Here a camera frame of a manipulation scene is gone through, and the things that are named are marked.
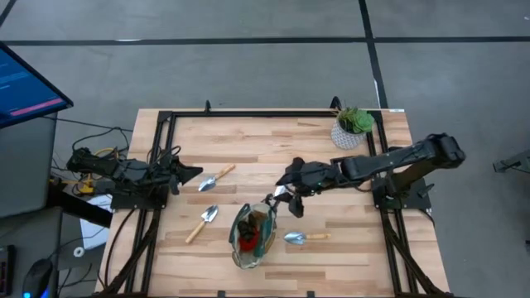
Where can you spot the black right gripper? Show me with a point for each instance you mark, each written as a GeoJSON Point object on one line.
{"type": "Point", "coordinates": [314, 178]}

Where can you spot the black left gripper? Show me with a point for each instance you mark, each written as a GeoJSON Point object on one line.
{"type": "Point", "coordinates": [167, 174]}

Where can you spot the green beige gardening bag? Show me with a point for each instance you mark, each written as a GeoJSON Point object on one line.
{"type": "Point", "coordinates": [248, 260]}

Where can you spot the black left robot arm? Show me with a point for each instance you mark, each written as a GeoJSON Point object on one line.
{"type": "Point", "coordinates": [120, 169]}

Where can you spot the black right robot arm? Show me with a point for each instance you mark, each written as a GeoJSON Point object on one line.
{"type": "Point", "coordinates": [393, 159]}

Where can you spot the red fabric item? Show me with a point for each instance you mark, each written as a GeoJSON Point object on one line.
{"type": "Point", "coordinates": [248, 245]}

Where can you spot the succulent in white pot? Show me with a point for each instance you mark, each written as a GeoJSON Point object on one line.
{"type": "Point", "coordinates": [345, 138]}

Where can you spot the white paper sheets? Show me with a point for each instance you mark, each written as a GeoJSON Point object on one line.
{"type": "Point", "coordinates": [93, 232]}

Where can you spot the white tape roll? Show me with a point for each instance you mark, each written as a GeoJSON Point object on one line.
{"type": "Point", "coordinates": [75, 251]}

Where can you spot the grey cabinet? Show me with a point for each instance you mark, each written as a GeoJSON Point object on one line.
{"type": "Point", "coordinates": [25, 165]}

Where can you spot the computer monitor blue screen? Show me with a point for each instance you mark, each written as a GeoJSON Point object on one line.
{"type": "Point", "coordinates": [25, 91]}

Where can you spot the black computer mouse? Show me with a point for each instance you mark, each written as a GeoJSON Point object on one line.
{"type": "Point", "coordinates": [37, 279]}

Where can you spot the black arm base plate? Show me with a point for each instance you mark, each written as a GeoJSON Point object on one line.
{"type": "Point", "coordinates": [414, 200]}
{"type": "Point", "coordinates": [132, 203]}

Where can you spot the black metal table frame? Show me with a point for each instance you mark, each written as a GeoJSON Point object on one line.
{"type": "Point", "coordinates": [269, 113]}

